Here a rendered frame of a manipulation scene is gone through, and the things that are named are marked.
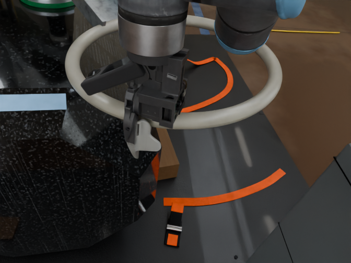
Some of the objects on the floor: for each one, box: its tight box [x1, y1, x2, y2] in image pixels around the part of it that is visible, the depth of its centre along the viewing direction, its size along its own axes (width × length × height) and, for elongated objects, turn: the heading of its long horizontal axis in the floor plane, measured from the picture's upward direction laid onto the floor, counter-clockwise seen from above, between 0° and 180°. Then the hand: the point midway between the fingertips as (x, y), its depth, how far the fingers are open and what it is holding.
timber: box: [156, 128, 180, 181], centre depth 158 cm, size 30×12×12 cm, turn 10°
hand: (139, 141), depth 53 cm, fingers closed on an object, 5 cm apart
